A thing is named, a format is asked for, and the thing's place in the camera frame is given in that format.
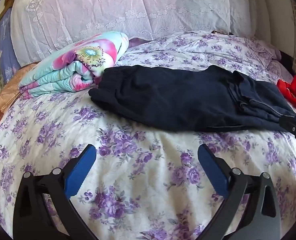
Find white lace pillow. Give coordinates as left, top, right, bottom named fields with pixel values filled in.
left=10, top=0, right=264, bottom=63

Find dark navy pants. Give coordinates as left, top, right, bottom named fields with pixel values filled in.
left=88, top=64, right=296, bottom=133

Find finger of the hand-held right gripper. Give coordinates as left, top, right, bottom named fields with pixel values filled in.
left=279, top=114, right=296, bottom=153

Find blue patterned pillow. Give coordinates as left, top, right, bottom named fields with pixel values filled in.
left=0, top=7, right=21, bottom=82

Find orange brown pillow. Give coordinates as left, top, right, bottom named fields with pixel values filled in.
left=0, top=64, right=38, bottom=138

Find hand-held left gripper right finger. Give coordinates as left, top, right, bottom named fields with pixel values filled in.
left=197, top=144, right=282, bottom=240

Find folded floral quilt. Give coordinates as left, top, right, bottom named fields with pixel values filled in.
left=18, top=31, right=130, bottom=99

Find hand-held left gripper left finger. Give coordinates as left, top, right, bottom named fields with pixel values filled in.
left=13, top=144, right=97, bottom=240

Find red cloth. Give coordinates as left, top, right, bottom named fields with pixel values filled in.
left=276, top=75, right=296, bottom=112

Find lavender floral pillow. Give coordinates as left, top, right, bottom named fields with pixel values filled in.
left=247, top=39, right=282, bottom=67

